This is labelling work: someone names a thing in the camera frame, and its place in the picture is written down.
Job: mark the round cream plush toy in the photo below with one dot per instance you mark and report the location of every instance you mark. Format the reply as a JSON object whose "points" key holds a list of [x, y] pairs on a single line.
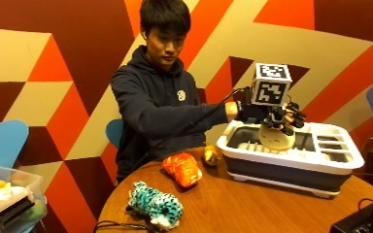
{"points": [[276, 139]]}

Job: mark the white cube of black markers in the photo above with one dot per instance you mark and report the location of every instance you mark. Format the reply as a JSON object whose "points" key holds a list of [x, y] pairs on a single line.
{"points": [[269, 84]]}

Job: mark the white and grey dish rack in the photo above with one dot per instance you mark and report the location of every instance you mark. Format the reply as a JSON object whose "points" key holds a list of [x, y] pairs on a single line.
{"points": [[289, 161]]}

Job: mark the small yellow plush toy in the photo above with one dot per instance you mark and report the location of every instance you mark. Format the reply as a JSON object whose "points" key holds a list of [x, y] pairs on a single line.
{"points": [[210, 155]]}

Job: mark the orange striped plush toy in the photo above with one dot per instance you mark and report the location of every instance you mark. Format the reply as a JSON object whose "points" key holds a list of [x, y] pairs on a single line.
{"points": [[183, 169]]}

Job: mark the the person in navy hoodie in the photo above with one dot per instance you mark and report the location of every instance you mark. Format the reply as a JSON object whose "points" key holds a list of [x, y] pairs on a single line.
{"points": [[152, 97]]}

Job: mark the black electronic box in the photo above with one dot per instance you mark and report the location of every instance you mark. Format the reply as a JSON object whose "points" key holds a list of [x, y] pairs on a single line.
{"points": [[361, 220]]}

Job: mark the teal spotted plush toy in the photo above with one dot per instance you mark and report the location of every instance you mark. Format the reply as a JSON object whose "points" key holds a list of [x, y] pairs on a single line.
{"points": [[157, 204]]}

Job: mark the light blue chair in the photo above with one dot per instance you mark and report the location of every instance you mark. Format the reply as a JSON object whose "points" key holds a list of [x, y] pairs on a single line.
{"points": [[0, 142], [113, 131]]}

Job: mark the clear plastic storage bin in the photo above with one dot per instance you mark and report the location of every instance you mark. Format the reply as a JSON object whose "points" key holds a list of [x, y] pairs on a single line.
{"points": [[20, 181]]}

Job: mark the green plush toy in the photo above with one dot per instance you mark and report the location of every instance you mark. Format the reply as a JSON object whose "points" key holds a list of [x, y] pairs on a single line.
{"points": [[35, 211]]}

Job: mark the black flat box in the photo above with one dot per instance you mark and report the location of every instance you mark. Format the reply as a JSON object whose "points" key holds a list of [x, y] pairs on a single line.
{"points": [[15, 208]]}

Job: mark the white plush toy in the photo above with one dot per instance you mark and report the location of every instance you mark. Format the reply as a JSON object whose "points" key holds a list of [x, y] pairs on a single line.
{"points": [[6, 194]]}

